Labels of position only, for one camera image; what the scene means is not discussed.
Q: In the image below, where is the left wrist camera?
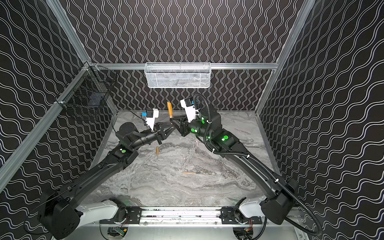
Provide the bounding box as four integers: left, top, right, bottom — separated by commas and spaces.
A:
142, 109, 159, 131

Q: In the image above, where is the white wire mesh basket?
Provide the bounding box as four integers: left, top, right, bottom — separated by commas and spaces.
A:
144, 62, 212, 89

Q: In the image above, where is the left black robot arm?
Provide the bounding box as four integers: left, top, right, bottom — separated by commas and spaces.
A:
37, 122, 175, 240

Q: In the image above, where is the black wire mesh basket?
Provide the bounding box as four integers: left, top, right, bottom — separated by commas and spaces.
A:
59, 63, 117, 123

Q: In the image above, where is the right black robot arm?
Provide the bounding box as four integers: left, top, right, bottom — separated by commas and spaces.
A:
170, 112, 297, 225

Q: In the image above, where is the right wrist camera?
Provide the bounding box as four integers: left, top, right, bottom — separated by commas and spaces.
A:
180, 97, 199, 123

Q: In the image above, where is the brown pen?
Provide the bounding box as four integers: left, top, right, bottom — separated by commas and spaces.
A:
167, 102, 174, 119

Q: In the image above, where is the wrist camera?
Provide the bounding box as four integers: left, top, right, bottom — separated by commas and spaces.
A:
142, 109, 159, 131
180, 97, 199, 123

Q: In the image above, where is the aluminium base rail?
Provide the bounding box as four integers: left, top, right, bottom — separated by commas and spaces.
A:
61, 206, 301, 226

